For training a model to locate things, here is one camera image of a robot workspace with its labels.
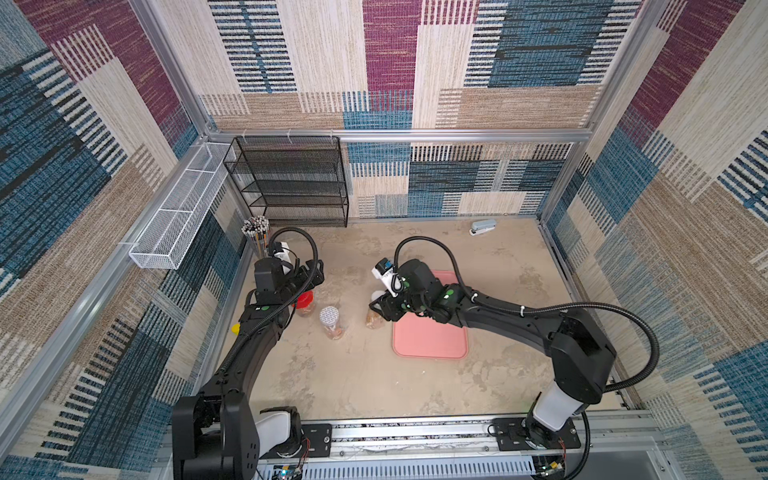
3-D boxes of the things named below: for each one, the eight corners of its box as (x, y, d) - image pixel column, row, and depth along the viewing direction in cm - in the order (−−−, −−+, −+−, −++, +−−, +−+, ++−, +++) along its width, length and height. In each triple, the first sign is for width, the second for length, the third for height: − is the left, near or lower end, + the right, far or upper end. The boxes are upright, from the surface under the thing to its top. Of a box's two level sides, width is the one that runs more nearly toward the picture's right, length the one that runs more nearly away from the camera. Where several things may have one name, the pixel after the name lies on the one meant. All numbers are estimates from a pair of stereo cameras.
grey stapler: (471, 236, 117) (473, 231, 115) (465, 230, 120) (467, 224, 117) (495, 228, 120) (497, 222, 118) (489, 221, 122) (491, 216, 120)
